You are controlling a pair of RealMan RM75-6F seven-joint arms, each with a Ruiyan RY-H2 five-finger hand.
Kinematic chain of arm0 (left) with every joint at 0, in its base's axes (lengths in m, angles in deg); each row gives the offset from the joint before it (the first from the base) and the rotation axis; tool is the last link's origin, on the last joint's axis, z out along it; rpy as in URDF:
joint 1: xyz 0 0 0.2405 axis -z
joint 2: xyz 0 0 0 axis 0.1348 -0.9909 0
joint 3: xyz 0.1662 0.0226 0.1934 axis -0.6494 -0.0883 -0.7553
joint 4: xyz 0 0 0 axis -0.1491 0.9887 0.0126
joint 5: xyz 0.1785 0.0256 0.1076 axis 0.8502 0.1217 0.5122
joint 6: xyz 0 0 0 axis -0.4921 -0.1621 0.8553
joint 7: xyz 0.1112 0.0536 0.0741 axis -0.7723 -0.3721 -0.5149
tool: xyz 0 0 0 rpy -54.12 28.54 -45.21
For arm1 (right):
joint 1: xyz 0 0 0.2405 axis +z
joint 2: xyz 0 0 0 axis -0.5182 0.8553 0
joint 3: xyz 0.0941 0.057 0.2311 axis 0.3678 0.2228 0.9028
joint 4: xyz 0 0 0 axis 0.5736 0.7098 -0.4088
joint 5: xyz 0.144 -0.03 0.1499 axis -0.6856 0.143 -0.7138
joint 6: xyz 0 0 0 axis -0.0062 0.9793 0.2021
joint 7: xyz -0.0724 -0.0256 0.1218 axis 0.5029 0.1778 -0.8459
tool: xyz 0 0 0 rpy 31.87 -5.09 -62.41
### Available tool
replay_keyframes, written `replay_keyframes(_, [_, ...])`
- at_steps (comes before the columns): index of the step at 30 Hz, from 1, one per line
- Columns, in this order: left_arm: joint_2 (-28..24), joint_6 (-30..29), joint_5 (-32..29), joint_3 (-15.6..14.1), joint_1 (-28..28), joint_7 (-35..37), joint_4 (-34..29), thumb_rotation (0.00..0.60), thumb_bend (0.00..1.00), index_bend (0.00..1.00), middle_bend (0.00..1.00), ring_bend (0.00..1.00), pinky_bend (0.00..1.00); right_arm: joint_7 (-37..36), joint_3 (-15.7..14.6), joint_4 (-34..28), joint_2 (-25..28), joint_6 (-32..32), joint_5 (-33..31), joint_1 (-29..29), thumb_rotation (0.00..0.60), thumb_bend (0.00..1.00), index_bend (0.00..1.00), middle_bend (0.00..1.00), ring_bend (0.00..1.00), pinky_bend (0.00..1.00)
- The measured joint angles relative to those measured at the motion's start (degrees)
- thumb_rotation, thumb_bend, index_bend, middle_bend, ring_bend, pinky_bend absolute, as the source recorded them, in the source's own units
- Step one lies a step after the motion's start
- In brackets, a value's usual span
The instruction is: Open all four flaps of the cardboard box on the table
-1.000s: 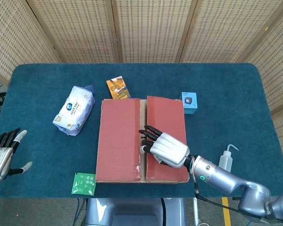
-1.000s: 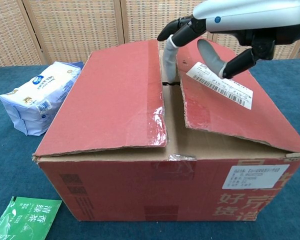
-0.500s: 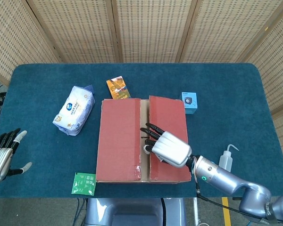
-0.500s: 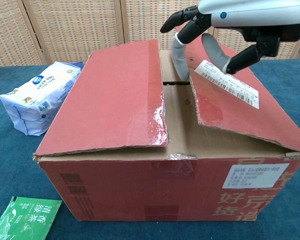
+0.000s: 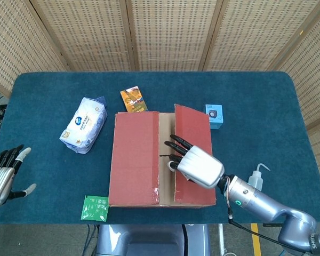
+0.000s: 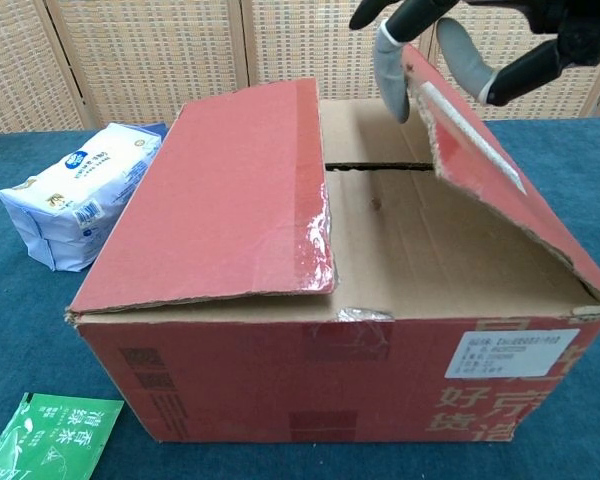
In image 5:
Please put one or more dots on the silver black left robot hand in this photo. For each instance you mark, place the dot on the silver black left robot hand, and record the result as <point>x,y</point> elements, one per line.
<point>0,178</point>

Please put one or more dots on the white blue tissue pack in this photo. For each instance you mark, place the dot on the white blue tissue pack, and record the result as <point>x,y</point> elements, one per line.
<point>82,125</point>

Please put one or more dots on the small light blue carton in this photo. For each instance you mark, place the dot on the small light blue carton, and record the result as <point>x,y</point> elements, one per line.
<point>214,117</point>

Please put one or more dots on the red printed cardboard box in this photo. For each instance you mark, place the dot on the red printed cardboard box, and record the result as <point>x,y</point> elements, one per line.
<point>134,160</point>

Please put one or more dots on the woven bamboo folding screen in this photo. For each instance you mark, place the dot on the woven bamboo folding screen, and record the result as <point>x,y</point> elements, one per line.
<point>170,32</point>

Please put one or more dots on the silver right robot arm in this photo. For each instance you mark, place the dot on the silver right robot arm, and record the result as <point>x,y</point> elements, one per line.
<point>256,198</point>

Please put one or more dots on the green tea sachet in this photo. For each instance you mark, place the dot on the green tea sachet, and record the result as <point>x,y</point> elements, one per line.
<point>94,209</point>

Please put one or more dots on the orange snack packet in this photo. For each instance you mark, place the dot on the orange snack packet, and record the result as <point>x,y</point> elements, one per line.
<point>133,98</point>

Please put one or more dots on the blue table cloth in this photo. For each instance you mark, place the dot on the blue table cloth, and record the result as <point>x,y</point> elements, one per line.
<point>256,106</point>

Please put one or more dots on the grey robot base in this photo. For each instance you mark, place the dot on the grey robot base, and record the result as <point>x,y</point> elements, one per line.
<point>149,240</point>

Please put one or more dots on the translucent plastic wash bottle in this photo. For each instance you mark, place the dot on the translucent plastic wash bottle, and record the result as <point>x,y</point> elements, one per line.
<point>254,180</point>

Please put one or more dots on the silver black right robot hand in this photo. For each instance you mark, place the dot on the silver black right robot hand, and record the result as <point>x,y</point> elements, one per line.
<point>201,166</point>

